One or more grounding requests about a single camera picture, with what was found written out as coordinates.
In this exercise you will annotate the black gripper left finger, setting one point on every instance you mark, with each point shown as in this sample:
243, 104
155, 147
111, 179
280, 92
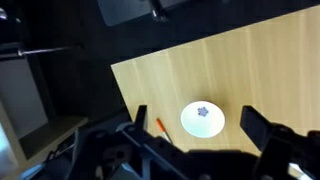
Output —
141, 118

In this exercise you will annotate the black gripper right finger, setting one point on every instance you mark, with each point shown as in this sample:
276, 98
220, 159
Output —
253, 125

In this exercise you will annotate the white bowl with blue print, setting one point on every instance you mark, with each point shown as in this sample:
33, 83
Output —
202, 119

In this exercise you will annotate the wooden shelf unit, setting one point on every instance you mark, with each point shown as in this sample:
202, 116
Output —
23, 100

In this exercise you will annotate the orange marker pen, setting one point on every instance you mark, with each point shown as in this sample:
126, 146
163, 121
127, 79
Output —
162, 128

